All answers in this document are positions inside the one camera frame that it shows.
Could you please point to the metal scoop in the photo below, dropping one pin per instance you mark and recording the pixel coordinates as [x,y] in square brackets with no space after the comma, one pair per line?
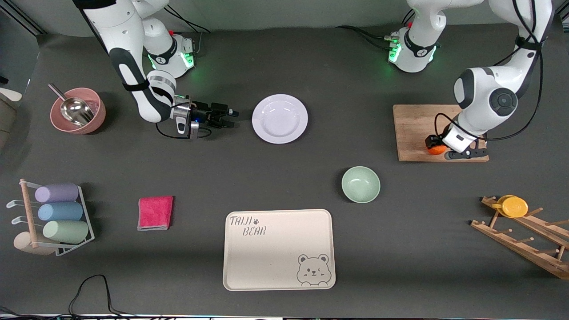
[75,111]

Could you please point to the light green cup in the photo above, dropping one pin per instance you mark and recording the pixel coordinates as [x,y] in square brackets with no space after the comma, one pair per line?
[66,231]

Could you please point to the wooden rack rod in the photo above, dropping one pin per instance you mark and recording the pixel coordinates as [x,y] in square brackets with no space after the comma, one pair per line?
[29,213]

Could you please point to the beige cup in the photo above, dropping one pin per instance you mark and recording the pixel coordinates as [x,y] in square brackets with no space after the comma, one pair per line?
[24,243]

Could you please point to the pale green bowl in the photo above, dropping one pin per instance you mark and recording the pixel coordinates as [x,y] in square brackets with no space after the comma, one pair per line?
[361,185]

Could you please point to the blue cup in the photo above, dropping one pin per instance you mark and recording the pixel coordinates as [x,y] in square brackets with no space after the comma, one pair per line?
[60,212]

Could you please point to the wooden cutting board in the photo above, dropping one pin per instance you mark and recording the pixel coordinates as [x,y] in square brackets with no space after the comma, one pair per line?
[413,129]

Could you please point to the beige rounded object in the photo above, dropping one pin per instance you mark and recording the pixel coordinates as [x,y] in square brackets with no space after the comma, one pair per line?
[9,94]

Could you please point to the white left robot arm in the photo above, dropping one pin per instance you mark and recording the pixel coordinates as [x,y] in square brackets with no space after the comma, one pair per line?
[482,89]

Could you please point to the beige bear print tray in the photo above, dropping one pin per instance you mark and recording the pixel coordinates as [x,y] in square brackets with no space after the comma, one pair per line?
[275,249]

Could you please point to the black metal frame bar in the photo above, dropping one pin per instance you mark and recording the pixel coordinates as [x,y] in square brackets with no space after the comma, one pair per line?
[22,21]

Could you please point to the wooden peg drying rack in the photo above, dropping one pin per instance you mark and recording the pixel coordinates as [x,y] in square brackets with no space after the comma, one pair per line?
[524,249]

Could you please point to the pink bowl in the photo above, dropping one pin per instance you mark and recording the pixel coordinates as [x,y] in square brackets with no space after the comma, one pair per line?
[95,120]

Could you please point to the orange fruit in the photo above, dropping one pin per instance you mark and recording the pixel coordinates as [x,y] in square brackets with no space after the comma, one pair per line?
[435,151]

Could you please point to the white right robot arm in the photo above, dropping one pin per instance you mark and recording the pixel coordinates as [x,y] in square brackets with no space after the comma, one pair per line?
[120,26]

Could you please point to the yellow cup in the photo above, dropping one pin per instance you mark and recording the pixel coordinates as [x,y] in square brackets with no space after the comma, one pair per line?
[514,207]

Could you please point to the purple cup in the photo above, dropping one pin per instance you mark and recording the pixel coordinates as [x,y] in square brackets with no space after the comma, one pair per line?
[57,193]

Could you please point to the pink folded cloth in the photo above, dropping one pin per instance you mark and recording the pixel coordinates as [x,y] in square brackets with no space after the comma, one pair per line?
[155,213]

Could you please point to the white round plate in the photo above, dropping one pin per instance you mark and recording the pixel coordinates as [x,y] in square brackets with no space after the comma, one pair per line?
[280,119]

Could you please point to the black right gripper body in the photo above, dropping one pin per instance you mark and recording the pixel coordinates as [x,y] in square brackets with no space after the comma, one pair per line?
[203,113]

